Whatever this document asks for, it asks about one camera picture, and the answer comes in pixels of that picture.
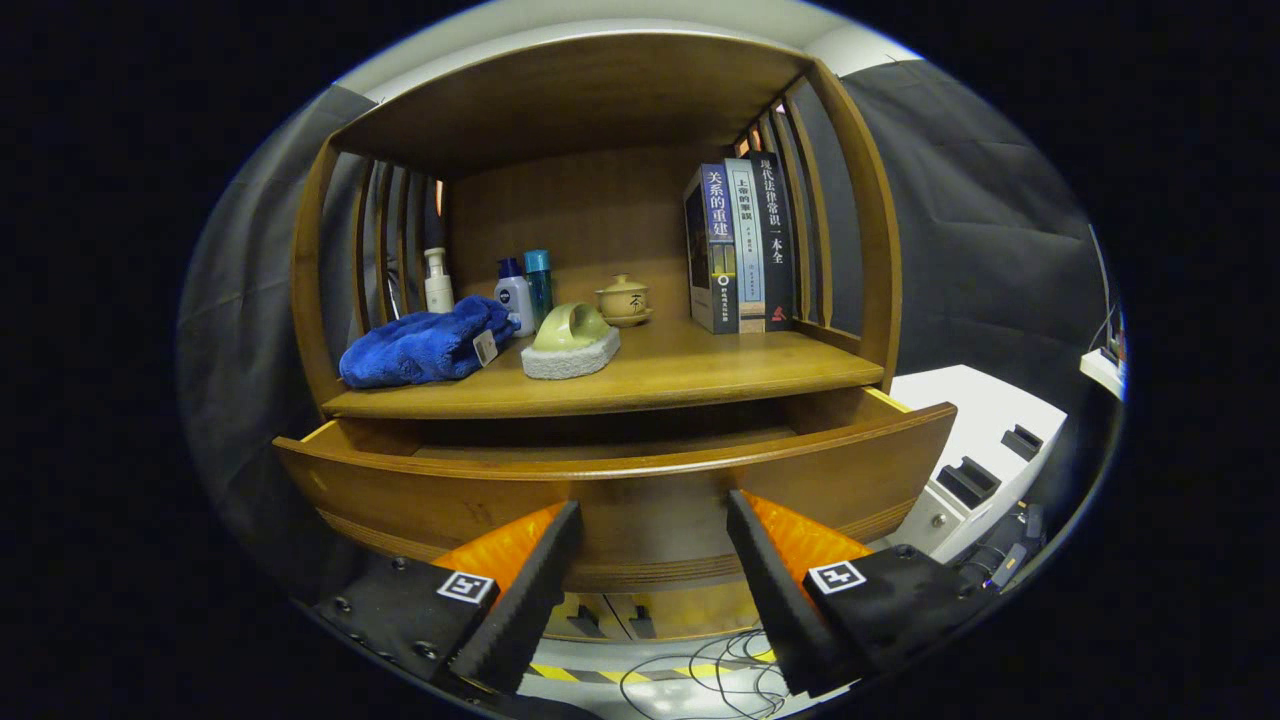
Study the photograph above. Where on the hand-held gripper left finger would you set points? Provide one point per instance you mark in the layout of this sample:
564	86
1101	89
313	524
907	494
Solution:
535	590

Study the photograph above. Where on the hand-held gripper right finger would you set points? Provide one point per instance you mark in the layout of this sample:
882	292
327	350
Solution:
775	590

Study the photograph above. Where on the wooden drawer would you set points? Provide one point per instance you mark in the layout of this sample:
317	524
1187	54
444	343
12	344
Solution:
650	500

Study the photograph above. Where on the wooden cabinet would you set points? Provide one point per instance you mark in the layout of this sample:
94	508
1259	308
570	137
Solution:
590	220

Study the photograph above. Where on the black computer tower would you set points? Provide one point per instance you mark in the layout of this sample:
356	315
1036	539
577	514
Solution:
1000	560

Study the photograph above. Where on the blue towel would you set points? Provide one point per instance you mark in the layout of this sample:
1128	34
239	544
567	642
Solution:
420	350

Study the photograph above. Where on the white box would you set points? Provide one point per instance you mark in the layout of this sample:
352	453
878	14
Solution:
980	410

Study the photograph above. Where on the white bottle blue cap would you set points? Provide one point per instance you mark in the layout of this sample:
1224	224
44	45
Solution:
514	300

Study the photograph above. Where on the beige lidded teacup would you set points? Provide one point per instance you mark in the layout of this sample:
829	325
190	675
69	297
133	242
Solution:
623	300

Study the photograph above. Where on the teal clear bottle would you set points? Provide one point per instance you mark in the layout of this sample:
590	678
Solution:
541	285

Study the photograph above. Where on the white pump bottle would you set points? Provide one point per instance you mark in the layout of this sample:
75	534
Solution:
438	290

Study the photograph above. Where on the black spine book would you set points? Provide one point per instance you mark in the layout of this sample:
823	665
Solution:
775	240

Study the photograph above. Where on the pale blue spine book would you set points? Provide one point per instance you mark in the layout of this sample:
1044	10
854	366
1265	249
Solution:
748	240

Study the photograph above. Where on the white side table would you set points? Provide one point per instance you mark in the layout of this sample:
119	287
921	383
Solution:
1100	368

